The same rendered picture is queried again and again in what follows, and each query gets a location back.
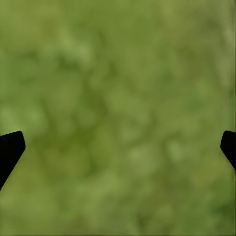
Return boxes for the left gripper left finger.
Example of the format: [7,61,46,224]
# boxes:
[0,131,26,190]

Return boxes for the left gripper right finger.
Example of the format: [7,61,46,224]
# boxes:
[220,130,236,170]

